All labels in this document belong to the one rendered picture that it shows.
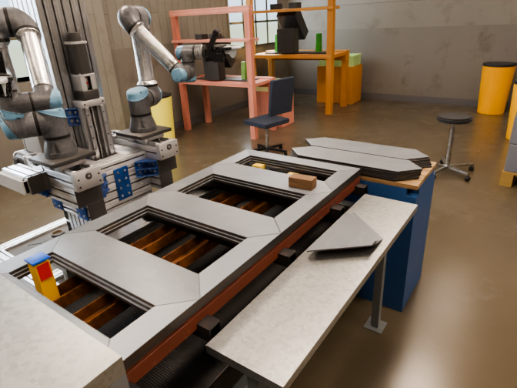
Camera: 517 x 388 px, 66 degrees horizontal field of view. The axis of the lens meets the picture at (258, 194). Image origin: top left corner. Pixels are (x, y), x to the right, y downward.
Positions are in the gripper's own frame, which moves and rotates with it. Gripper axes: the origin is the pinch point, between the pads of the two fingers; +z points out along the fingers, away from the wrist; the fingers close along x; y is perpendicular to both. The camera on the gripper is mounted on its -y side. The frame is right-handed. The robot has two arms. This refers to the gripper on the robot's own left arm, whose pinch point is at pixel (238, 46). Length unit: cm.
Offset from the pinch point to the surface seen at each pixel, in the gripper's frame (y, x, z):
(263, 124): 131, -213, -30
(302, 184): 51, 57, 37
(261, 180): 55, 47, 16
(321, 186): 54, 53, 46
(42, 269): 43, 130, -45
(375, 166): 58, 25, 73
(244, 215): 50, 85, 15
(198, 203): 51, 76, -8
